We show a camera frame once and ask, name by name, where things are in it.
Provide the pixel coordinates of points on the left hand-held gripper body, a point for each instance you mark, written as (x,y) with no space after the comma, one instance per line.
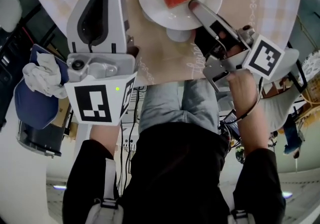
(92,103)

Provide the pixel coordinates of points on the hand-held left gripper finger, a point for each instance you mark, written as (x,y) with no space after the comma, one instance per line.
(117,23)
(72,30)

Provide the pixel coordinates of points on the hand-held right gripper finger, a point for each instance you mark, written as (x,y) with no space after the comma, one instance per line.
(206,41)
(202,13)

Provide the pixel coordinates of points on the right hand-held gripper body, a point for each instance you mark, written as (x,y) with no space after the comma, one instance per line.
(265,55)

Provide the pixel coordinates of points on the person's right forearm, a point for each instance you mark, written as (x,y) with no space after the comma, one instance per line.
(255,133)

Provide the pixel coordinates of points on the person's left forearm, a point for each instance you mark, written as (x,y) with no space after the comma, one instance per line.
(105,138)

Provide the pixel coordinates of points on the table with beige tablecloth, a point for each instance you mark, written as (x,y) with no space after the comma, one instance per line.
(155,63)

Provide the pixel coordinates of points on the person's right hand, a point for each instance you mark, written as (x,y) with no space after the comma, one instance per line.
(243,90)

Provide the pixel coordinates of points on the brown cardboard box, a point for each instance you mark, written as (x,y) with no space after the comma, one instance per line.
(62,115)

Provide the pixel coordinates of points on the floral round cushion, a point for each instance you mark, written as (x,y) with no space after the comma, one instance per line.
(312,68)

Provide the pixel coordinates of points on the crumpled white cloth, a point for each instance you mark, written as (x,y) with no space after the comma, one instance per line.
(42,75)

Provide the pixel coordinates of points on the person's right leg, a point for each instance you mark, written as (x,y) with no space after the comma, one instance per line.
(200,103)

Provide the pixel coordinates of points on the person's leg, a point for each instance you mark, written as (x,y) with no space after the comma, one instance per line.
(160,108)
(200,103)

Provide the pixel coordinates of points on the person's left leg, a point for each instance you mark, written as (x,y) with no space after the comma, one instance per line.
(160,108)

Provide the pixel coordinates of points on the grey chair black legs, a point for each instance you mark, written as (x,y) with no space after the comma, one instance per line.
(8,3)

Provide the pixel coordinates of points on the person's black shirt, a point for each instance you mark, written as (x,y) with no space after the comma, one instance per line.
(175,173)

